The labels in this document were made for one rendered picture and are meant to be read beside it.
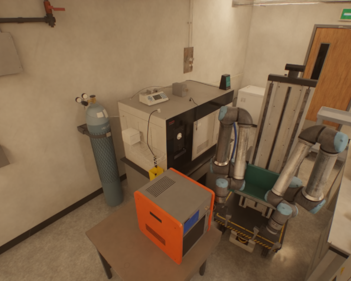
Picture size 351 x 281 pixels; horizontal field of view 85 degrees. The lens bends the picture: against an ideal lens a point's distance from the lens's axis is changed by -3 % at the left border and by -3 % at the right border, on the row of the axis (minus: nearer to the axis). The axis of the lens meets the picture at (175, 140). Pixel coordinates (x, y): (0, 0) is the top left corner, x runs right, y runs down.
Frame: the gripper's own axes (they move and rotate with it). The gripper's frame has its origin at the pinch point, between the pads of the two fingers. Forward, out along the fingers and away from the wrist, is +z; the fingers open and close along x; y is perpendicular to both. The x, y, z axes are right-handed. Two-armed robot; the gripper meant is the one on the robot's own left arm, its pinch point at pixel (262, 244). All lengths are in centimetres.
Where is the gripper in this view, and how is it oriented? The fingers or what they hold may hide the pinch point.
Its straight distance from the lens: 170.7
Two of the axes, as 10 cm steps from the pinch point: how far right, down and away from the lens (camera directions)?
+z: -3.6, 8.9, 2.7
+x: 7.1, 4.5, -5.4
